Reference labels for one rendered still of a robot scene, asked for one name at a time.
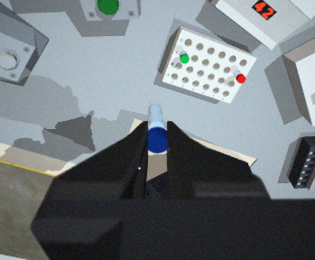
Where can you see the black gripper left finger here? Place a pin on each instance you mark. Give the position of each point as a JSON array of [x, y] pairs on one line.
[[110, 172]]

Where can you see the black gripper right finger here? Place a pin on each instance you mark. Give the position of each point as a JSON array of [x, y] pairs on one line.
[[205, 174]]

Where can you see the grey bench mat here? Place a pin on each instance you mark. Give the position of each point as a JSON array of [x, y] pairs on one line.
[[94, 78]]

